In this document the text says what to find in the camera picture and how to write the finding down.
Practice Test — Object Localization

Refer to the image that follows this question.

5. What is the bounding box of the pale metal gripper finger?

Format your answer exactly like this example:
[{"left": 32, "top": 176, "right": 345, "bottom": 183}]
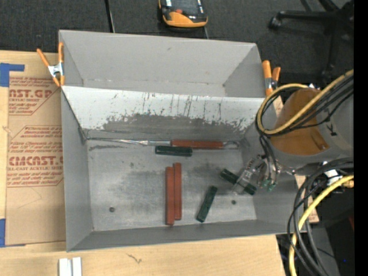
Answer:
[
  {"left": 232, "top": 182, "right": 247, "bottom": 196},
  {"left": 239, "top": 168, "right": 254, "bottom": 184}
]

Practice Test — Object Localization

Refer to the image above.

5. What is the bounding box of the dark green block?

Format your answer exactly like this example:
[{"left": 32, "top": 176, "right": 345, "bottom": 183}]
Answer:
[
  {"left": 155, "top": 145, "right": 193, "bottom": 157},
  {"left": 196, "top": 185, "right": 219, "bottom": 223},
  {"left": 220, "top": 168, "right": 258, "bottom": 196}
]

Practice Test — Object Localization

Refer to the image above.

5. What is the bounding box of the grey metal bin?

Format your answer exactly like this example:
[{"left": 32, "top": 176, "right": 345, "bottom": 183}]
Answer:
[{"left": 58, "top": 29, "right": 301, "bottom": 252}]

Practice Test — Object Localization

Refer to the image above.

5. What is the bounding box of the brown cardboard board, red print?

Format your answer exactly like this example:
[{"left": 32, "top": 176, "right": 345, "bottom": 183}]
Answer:
[{"left": 0, "top": 49, "right": 67, "bottom": 247}]

